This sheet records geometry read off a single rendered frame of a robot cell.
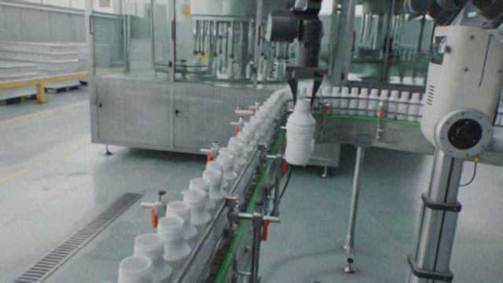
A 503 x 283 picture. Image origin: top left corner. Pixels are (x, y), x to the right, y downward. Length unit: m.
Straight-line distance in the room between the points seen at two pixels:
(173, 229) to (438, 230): 1.09
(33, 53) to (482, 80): 9.35
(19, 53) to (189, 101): 6.19
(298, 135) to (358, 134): 1.64
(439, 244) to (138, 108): 3.78
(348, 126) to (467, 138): 1.32
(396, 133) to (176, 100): 2.66
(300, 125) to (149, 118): 3.81
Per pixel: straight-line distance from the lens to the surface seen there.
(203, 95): 4.49
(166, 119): 4.67
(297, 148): 1.03
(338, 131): 2.61
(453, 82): 1.35
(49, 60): 9.86
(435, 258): 1.58
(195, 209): 0.72
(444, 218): 1.52
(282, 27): 0.96
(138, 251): 0.58
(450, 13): 1.64
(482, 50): 1.36
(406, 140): 2.63
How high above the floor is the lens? 1.43
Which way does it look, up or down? 14 degrees down
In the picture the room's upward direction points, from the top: 3 degrees clockwise
